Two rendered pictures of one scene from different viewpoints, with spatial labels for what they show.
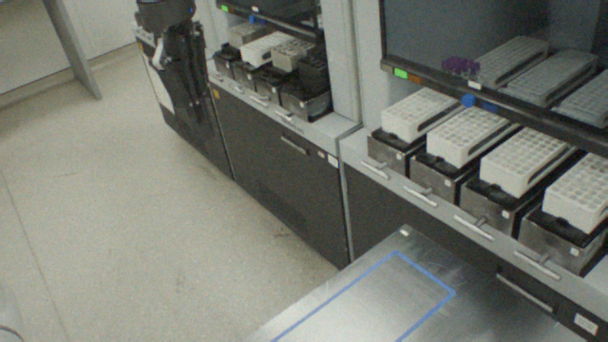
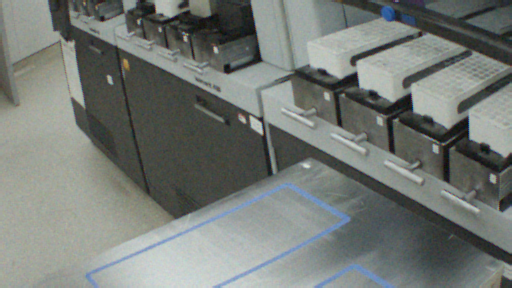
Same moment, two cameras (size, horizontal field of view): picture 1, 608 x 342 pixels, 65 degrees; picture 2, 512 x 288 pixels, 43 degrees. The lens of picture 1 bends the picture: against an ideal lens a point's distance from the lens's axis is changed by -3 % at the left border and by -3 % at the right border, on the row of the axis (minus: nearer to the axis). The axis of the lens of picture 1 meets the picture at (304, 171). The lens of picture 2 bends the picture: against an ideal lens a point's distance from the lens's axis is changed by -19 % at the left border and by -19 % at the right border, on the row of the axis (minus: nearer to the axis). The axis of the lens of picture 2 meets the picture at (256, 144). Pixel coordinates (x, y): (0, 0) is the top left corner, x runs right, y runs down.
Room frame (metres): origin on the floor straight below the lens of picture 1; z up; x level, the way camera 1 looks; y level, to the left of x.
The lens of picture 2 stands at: (-0.30, -0.16, 1.37)
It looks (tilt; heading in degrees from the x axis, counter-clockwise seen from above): 27 degrees down; 3
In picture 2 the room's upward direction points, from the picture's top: 10 degrees counter-clockwise
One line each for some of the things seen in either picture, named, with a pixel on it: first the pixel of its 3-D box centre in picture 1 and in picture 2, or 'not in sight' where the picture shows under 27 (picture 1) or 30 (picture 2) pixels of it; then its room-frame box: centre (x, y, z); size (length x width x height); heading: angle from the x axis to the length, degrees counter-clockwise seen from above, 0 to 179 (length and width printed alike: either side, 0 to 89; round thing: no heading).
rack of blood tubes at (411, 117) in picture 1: (433, 105); (377, 43); (1.12, -0.37, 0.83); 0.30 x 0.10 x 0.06; 121
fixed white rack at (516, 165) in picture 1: (538, 150); (475, 84); (0.86, -0.53, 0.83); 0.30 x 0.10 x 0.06; 121
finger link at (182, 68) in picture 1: (180, 72); not in sight; (0.68, 0.15, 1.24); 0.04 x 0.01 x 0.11; 68
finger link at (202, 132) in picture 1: (199, 121); (58, 10); (0.69, 0.15, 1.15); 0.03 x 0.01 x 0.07; 68
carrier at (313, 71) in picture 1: (312, 72); (233, 13); (1.41, -0.08, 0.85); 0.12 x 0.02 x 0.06; 32
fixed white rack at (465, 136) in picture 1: (482, 126); (425, 62); (0.99, -0.45, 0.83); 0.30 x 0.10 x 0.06; 121
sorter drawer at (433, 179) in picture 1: (512, 123); (464, 69); (1.06, -0.57, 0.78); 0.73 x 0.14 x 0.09; 121
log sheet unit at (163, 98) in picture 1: (156, 83); (69, 69); (2.51, 0.71, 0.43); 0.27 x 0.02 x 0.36; 31
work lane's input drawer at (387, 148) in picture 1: (465, 104); (420, 51); (1.19, -0.49, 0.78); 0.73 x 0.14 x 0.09; 121
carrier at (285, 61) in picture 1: (283, 60); (202, 5); (1.54, 0.00, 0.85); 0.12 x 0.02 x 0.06; 32
